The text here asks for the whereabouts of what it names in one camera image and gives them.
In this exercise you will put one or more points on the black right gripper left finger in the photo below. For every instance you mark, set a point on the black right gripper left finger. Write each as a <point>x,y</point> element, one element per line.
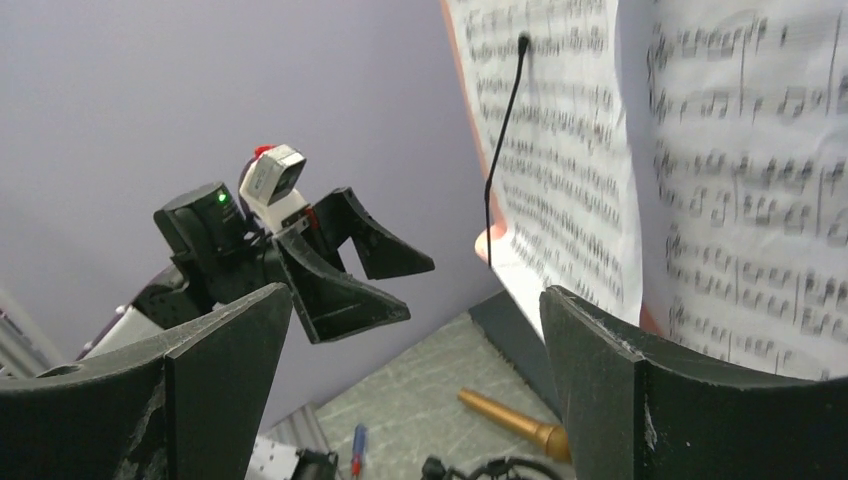
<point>183,404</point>

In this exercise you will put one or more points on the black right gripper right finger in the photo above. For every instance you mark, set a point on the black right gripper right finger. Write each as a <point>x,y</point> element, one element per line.
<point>637,406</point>

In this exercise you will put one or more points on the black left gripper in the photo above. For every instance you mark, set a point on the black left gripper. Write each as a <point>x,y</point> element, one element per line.
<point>331,304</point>

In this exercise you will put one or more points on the gold microphone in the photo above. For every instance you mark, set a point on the gold microphone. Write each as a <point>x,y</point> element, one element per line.
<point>551,438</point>

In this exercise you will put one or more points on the pink perforated music stand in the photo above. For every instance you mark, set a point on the pink perforated music stand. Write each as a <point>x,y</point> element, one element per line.
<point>493,199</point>

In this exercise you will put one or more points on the black microphone tripod stand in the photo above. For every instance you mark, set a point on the black microphone tripod stand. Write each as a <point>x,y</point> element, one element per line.
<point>497,468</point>

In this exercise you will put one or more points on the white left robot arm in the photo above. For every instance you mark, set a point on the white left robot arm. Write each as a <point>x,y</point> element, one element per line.
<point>218,257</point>

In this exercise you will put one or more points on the black flat equipment box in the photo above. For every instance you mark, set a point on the black flat equipment box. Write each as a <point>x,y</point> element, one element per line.
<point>506,328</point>

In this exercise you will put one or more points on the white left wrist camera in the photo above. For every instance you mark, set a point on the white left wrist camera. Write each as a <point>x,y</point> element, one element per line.
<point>268,191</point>

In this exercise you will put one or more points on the aluminium front rail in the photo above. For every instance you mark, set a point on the aluminium front rail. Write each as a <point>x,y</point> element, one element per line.
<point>26,352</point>

